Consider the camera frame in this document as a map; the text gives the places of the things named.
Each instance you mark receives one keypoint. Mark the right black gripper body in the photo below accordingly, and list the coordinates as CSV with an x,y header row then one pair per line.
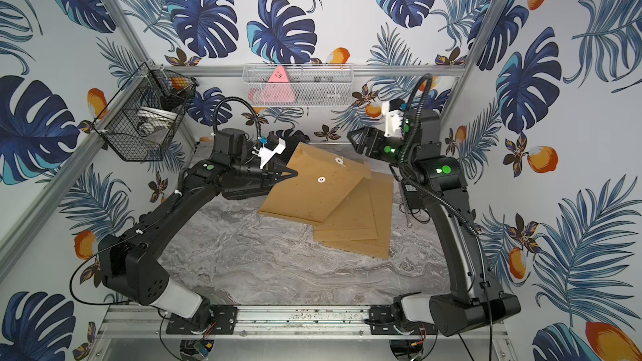
x,y
379,148

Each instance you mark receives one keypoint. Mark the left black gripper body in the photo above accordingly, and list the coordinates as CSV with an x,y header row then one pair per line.
x,y
268,175

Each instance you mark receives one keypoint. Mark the brown kraft file bag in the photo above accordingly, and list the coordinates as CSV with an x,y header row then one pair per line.
x,y
381,192
324,179
352,220

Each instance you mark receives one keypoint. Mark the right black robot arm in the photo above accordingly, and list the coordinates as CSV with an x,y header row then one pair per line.
x,y
435,183

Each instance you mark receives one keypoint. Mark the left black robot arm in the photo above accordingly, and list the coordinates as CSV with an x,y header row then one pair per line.
x,y
129,262

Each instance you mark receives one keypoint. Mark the black plastic tool case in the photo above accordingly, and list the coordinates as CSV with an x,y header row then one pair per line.
x,y
234,147

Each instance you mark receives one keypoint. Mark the black power adapter brick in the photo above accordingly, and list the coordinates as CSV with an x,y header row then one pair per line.
x,y
413,205

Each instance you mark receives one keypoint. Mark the pink triangular power strip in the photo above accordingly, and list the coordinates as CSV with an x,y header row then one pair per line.
x,y
278,89

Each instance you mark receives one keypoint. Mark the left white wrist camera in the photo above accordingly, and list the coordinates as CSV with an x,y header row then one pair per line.
x,y
266,149

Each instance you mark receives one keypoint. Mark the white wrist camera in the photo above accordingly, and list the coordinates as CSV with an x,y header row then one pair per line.
x,y
266,149
393,112

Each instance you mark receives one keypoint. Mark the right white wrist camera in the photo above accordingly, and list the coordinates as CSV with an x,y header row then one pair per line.
x,y
393,112

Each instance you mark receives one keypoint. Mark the black wire basket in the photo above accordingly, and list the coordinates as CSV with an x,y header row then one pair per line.
x,y
149,111

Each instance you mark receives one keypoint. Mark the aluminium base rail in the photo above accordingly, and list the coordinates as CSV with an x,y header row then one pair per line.
x,y
265,322

